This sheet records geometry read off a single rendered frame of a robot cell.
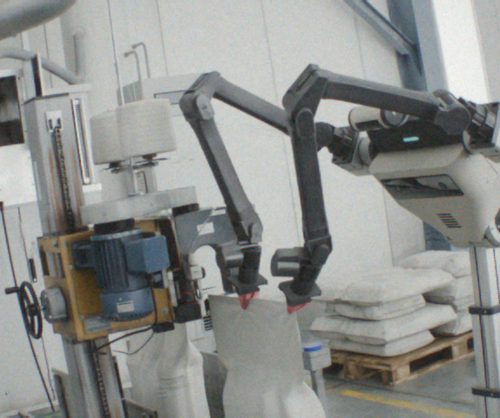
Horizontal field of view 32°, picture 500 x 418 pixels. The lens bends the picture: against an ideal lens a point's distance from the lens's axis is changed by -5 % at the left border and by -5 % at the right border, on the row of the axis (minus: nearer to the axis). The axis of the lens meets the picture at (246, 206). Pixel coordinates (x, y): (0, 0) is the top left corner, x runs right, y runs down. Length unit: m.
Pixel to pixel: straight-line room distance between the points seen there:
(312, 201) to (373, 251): 6.17
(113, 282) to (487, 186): 1.05
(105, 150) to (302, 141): 0.90
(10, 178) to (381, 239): 4.36
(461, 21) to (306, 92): 7.45
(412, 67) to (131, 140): 6.31
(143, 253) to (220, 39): 5.30
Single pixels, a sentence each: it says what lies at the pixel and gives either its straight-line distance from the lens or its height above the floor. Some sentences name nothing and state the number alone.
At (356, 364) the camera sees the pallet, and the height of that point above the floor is 0.11.
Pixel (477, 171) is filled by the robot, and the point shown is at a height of 1.35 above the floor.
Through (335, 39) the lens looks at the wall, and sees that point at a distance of 8.28.
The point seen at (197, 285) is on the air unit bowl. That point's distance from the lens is 2.76.
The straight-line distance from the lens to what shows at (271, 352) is 2.56.
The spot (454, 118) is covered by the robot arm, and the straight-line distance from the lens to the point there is 2.16.
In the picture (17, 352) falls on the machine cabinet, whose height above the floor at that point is 0.55.
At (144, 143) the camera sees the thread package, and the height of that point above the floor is 1.56.
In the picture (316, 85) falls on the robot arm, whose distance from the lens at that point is 2.00.
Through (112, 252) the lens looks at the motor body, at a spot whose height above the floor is 1.28.
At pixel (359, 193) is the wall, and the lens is 8.23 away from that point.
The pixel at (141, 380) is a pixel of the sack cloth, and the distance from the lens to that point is 3.25.
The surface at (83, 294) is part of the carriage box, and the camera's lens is 2.67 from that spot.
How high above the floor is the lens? 1.48
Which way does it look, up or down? 3 degrees down
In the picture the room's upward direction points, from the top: 9 degrees counter-clockwise
